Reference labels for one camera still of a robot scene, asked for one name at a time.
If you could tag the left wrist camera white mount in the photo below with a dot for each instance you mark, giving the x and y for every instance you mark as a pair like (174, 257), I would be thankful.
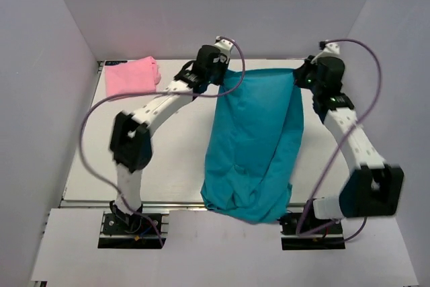
(224, 45)

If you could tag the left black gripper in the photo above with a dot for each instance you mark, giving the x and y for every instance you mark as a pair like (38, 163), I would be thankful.
(222, 62)

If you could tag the teal t shirt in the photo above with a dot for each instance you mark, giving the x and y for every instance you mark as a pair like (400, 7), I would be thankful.
(254, 143)

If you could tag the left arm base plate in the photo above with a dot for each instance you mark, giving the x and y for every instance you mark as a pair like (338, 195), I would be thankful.
(130, 231)

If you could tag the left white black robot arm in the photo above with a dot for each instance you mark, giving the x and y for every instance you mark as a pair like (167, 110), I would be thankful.
(131, 137)

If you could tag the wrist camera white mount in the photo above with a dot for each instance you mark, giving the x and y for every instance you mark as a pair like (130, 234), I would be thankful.
(224, 45)
(331, 49)

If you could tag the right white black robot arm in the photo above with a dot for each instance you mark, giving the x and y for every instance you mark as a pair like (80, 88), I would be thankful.
(373, 187)

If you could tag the pink folded t shirt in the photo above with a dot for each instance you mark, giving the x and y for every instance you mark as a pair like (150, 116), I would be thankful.
(140, 75)

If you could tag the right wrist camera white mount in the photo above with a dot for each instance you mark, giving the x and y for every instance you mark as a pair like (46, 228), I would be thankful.
(331, 49)

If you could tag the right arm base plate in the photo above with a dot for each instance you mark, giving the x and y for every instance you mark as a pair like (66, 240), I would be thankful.
(316, 234)

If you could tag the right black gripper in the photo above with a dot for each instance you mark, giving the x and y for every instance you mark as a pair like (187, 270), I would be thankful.
(300, 72)

